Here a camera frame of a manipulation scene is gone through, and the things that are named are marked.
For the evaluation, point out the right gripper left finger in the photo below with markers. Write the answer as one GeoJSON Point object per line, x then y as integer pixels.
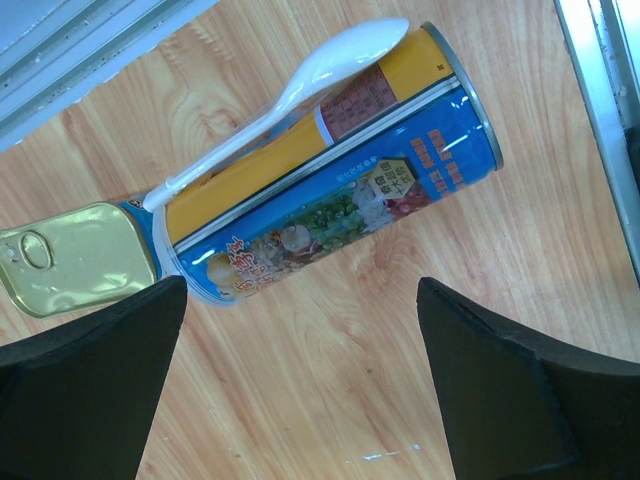
{"type": "Point", "coordinates": [78, 400]}

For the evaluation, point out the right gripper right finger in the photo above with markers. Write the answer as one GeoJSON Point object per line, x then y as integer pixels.
{"type": "Point", "coordinates": [518, 404]}

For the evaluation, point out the gold oval tin can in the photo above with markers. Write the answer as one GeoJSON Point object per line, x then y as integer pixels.
{"type": "Point", "coordinates": [81, 259]}

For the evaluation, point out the colourful tall can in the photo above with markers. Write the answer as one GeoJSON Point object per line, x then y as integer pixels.
{"type": "Point", "coordinates": [407, 132]}

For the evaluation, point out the white plastic spoon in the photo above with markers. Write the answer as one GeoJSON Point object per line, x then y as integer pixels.
{"type": "Point", "coordinates": [336, 60]}

